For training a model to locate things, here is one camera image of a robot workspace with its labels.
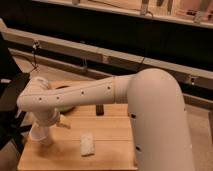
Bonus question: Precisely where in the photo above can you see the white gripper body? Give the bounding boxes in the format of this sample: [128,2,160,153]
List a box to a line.
[34,108,60,127]

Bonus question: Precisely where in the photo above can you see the white ceramic cup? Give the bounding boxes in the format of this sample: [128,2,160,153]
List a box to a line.
[29,123,53,146]

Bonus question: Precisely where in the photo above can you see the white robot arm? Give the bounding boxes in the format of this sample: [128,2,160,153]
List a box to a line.
[17,68,195,171]

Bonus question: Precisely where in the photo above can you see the yellow object under arm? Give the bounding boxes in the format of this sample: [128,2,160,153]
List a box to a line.
[56,115,71,129]

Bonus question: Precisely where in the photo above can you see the green bowl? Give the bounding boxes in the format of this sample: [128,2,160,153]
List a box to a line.
[55,85,75,114]

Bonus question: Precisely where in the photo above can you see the white sponge block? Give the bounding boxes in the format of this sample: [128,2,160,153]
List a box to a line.
[80,133,95,156]

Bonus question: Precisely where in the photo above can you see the black chair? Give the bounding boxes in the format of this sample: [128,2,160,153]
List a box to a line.
[0,33,31,153]

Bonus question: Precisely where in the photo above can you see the small black rectangular block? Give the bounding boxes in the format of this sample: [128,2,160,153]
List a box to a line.
[96,105,104,116]

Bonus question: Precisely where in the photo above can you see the wooden table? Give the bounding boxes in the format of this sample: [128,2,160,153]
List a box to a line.
[17,79,138,171]

